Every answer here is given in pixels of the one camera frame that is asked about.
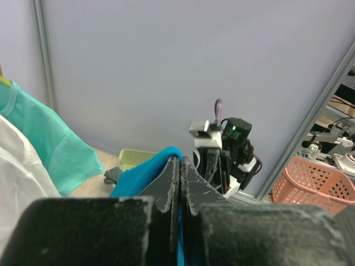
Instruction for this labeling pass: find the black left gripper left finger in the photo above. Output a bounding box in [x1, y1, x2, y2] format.
[1, 157, 179, 265]

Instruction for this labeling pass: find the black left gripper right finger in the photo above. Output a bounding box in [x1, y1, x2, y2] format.
[180, 157, 353, 265]

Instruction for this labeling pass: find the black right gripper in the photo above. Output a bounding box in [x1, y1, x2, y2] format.
[198, 139, 262, 193]

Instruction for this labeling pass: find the blue t-shirt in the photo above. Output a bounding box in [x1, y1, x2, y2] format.
[110, 146, 182, 198]

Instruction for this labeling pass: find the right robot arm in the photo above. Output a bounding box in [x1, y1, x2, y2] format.
[190, 115, 262, 195]

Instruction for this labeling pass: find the grey t-shirt in basket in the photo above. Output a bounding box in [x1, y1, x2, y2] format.
[104, 167, 123, 185]

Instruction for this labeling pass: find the teal t-shirt on hanger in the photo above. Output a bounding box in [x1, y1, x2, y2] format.
[1, 82, 104, 195]

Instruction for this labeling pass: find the white t-shirt on wooden hanger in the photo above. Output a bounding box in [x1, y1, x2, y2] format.
[1, 116, 60, 250]

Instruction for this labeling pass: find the yellow hanger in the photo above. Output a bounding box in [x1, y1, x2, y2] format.
[0, 76, 12, 87]

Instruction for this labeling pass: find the light green perforated basket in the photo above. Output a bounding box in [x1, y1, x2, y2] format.
[117, 149, 157, 172]

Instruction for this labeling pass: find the pink laundry basket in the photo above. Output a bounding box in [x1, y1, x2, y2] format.
[271, 156, 354, 216]

